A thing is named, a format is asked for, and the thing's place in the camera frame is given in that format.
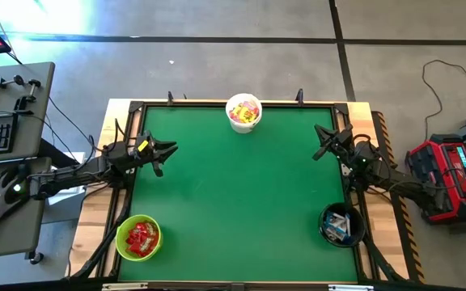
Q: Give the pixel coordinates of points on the black metal table frame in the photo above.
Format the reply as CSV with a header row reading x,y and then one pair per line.
x,y
281,104

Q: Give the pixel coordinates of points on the black desk caster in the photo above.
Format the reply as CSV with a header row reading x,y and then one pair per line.
x,y
35,258

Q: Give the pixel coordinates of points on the black plastic bucket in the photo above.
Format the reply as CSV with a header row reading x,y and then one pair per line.
x,y
358,218

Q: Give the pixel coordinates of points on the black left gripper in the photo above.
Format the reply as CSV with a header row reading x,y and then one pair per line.
x,y
135,153

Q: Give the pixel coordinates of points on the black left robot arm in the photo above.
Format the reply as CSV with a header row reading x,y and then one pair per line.
x,y
75,175

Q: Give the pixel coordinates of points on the wooden table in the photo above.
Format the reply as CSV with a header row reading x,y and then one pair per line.
x,y
357,110

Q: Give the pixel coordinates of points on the white blue Hershey's candy bar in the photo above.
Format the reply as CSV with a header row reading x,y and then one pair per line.
x,y
345,224
328,232
338,234
332,217

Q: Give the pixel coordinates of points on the black frame clamp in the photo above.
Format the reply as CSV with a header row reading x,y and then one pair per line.
x,y
299,96
170,98

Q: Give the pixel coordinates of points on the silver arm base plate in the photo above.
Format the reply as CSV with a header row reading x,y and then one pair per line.
x,y
344,169

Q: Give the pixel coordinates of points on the red Skittles candy packet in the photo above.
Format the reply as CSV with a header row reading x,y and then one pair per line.
x,y
132,238
135,250
141,227
152,230
147,243

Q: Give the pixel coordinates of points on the silver metal bracket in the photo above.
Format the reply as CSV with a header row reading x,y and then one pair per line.
x,y
350,288
124,286

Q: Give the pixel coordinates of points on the lime green plastic bucket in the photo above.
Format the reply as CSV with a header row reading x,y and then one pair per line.
x,y
119,238

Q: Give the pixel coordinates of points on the red black power station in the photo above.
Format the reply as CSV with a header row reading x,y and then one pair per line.
x,y
447,178

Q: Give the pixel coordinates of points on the yellow Sour Patch candy packet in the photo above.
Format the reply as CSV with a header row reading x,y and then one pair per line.
x,y
250,118
239,111
253,108

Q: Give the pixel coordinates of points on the black yellow hazard strip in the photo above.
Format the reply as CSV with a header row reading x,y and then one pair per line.
x,y
407,220

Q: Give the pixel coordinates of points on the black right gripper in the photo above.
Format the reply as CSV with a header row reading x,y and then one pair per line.
x,y
344,145

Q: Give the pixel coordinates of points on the grey desk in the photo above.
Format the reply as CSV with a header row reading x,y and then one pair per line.
x,y
26,133

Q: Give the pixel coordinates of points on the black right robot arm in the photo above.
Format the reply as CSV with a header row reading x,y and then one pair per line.
x,y
399,178

